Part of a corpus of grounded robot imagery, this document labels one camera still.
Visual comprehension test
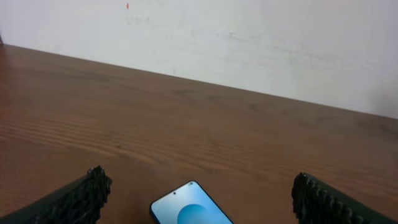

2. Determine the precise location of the blue Galaxy smartphone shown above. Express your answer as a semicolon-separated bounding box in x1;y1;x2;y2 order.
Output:
149;180;233;224

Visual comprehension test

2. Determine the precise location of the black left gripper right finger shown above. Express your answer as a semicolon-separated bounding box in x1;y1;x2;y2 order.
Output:
291;172;397;224

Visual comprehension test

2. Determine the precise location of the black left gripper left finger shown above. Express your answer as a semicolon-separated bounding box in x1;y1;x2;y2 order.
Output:
1;166;113;224

